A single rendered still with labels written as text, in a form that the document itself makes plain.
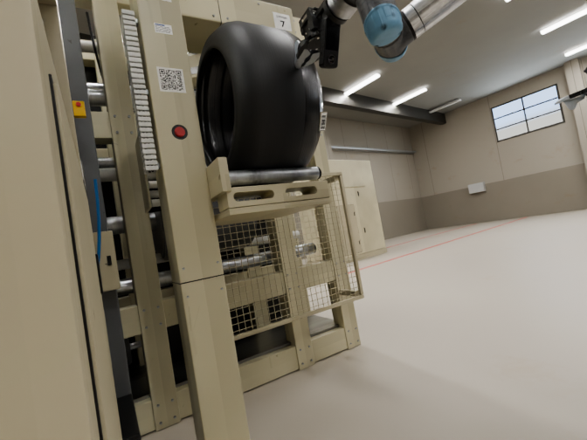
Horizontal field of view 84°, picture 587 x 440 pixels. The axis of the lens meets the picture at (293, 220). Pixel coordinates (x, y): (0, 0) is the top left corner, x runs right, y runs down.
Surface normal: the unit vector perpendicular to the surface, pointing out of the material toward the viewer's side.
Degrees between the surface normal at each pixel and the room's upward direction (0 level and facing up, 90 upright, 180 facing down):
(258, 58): 81
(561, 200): 90
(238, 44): 74
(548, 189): 90
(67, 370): 90
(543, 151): 90
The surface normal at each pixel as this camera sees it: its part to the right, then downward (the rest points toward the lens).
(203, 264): 0.50, -0.12
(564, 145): -0.77, 0.11
